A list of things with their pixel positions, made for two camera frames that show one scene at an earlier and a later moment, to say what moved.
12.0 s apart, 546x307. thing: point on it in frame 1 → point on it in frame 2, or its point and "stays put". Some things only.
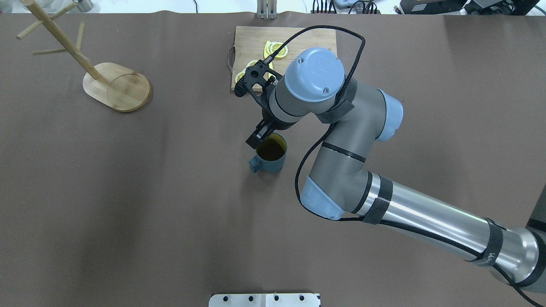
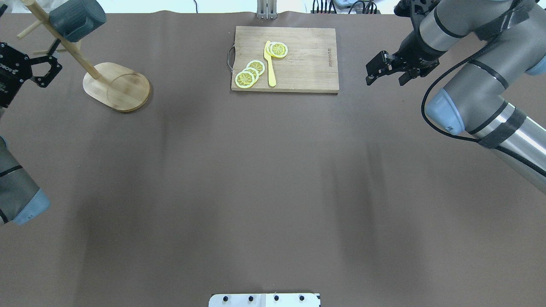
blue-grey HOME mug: [270, 154] → [74, 19]
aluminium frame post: [267, 9] stays put
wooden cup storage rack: [115, 85] stays put
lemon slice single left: [271, 47] stays put
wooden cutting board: [249, 42] stays put
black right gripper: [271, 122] → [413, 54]
